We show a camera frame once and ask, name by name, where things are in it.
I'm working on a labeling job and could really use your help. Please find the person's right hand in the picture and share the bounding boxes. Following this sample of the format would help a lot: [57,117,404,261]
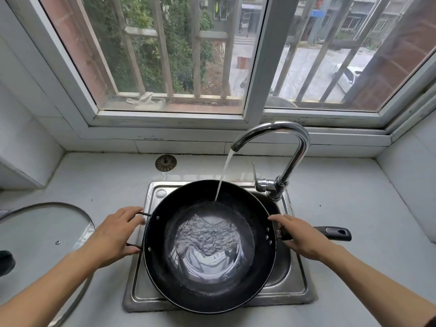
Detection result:
[268,213,338,263]

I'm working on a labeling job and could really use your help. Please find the person's left forearm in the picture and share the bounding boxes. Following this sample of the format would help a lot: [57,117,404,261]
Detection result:
[0,247,101,327]

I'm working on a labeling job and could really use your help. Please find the metal window security bars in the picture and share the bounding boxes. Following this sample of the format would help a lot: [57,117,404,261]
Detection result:
[81,0,436,103]

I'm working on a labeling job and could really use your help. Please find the white car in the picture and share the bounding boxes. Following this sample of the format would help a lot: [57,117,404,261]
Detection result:
[332,63,363,94]

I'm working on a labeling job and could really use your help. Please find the round glass lid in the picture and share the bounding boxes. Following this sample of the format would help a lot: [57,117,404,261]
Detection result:
[0,202,97,327]

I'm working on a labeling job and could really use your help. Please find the person's right forearm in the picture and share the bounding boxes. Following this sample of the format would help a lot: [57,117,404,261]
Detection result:
[320,243,436,327]

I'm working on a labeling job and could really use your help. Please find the black wok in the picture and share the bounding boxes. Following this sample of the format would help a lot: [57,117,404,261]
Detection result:
[126,179,352,314]

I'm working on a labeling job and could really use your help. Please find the black sink stopper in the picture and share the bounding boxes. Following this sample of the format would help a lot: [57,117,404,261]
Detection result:
[155,154,178,173]

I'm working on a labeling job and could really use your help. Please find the stainless steel sink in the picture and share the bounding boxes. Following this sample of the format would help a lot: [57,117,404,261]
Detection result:
[122,181,318,313]

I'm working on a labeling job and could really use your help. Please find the person's left hand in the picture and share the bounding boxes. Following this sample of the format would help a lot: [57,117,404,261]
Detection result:
[83,206,146,269]

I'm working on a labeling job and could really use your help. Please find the white rag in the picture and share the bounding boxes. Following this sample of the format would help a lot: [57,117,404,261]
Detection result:
[126,91,167,108]

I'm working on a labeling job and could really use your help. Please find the grey metal basin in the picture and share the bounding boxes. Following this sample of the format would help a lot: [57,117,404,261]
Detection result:
[265,95,299,109]

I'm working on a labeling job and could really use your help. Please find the chrome curved faucet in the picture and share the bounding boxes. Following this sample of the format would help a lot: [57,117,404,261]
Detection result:
[231,120,311,201]

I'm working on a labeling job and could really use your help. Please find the white framed window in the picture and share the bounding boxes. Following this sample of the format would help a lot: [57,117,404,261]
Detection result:
[3,0,436,144]

